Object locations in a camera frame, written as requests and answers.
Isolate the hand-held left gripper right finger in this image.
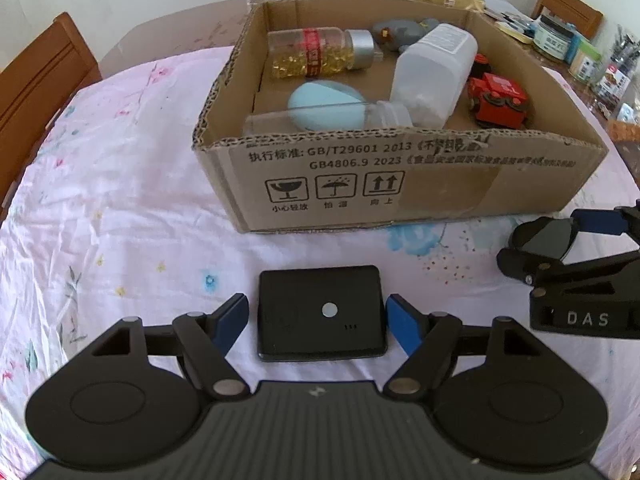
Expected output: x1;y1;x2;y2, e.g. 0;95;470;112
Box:
384;294;547;404

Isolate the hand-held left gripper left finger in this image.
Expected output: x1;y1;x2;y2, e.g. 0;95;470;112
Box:
90;294;251;402

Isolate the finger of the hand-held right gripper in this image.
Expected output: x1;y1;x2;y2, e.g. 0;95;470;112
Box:
496;216;640;288
570;200;640;246

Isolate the black device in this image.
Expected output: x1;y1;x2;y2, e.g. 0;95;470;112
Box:
256;265;388;363

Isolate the cardboard box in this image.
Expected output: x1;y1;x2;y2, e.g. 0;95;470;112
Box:
192;0;610;235

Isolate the red toy truck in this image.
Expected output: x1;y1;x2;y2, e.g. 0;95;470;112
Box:
467;72;530;128

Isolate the clear plastic bottle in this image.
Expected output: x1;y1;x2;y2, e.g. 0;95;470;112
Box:
244;101;416;137

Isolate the white plastic bottle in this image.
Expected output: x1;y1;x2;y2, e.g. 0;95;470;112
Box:
389;26;480;130

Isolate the light blue egg-shaped case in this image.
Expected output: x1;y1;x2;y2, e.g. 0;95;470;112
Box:
287;80;358;131

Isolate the golden capsule bottle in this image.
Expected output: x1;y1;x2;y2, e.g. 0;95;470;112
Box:
267;27;376;80

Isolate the red lid jar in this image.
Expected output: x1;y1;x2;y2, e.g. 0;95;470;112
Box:
595;67;633;106

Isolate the green lid container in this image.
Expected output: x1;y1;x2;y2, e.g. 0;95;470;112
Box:
570;37;601;83

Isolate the pink floral tablecloth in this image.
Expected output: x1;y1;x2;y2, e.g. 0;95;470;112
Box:
0;45;640;480

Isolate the cutlery holder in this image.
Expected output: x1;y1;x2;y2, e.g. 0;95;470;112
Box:
607;25;640;76

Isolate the stack of papers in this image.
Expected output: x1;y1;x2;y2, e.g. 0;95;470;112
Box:
487;7;536;43

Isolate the wooden dining chair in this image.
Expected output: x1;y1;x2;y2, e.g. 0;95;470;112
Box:
532;0;603;41
0;12;103;206

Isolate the grey toy animal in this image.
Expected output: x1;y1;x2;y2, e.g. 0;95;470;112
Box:
372;17;441;53

